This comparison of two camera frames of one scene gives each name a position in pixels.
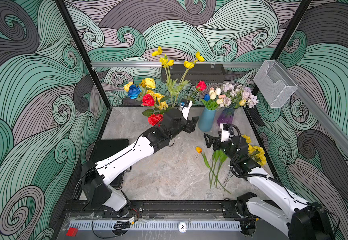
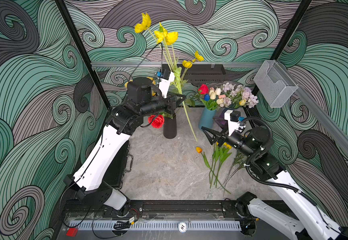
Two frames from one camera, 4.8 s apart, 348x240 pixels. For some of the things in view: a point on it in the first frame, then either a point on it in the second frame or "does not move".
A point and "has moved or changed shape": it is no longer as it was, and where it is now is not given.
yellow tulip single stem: [215, 157] does not move
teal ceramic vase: [206, 120] does not move
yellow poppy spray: [165, 62] has moved or changed shape
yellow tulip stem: [223, 158] does not move
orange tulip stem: [199, 150] does not move
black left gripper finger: [194, 119] to [178, 95]
